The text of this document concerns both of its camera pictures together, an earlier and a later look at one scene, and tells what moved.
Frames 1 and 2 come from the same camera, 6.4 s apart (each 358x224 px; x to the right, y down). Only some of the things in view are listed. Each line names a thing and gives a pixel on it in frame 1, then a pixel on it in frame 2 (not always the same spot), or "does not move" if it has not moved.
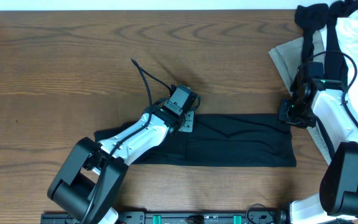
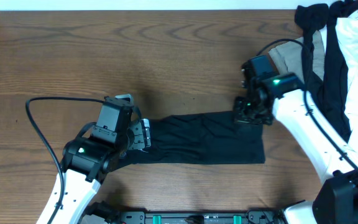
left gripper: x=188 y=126 → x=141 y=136
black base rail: x=188 y=217 does not move
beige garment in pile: x=287 y=58 does not move
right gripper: x=283 y=116 → x=239 y=116
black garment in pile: x=310 y=17 does not move
